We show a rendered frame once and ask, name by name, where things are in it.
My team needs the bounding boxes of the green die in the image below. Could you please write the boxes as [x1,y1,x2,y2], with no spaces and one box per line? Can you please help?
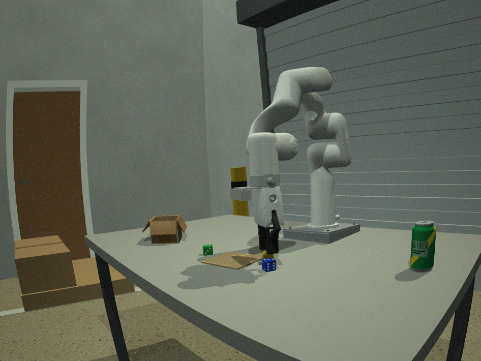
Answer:
[203,245,213,255]

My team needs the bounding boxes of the blue die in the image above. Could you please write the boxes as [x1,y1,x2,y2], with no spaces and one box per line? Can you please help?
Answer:
[262,258,276,272]

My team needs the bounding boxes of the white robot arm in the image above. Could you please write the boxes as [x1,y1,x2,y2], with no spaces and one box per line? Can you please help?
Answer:
[230,67,351,229]

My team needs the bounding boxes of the green drink can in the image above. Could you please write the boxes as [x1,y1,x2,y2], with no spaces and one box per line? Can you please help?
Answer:
[410,220,436,272]

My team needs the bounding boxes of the tan square mat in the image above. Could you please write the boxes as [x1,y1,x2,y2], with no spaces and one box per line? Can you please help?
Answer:
[201,252,262,270]

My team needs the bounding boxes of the brown cardboard box with flaps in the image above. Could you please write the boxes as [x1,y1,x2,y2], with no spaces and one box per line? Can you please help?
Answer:
[142,215,187,244]

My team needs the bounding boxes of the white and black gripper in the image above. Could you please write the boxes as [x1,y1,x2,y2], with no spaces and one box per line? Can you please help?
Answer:
[253,185,284,255]

